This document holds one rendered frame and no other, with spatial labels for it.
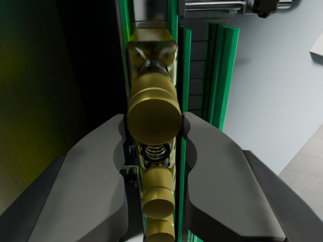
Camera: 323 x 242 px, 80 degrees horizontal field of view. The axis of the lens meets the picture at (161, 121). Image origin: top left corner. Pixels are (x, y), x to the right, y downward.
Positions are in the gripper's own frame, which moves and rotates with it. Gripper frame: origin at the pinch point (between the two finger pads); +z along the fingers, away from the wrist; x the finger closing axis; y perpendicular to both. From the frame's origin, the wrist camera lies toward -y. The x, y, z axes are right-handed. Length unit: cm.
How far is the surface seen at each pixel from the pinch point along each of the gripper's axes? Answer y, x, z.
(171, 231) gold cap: 16.4, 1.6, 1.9
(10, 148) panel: 4.2, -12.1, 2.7
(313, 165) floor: 126, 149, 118
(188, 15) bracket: -4.3, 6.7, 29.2
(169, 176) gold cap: 10.7, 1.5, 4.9
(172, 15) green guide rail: -4.6, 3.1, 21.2
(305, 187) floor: 158, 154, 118
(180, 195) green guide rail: 35.1, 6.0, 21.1
